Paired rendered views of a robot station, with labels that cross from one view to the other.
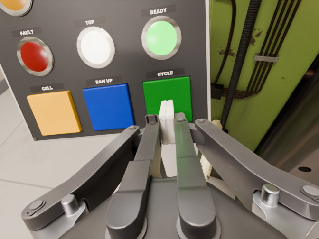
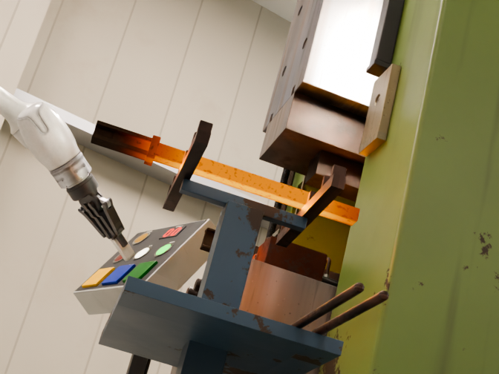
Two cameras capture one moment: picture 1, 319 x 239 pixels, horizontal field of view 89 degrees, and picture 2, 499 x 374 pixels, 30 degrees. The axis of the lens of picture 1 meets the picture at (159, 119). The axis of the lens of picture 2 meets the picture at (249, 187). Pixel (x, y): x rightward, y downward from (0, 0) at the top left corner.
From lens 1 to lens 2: 2.35 m
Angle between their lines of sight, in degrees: 83
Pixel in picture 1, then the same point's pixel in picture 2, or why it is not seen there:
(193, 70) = (161, 260)
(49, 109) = (99, 273)
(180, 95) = (146, 266)
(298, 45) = not seen: hidden behind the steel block
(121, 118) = (116, 277)
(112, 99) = (123, 268)
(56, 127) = (90, 281)
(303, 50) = not seen: hidden behind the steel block
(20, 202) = not seen: outside the picture
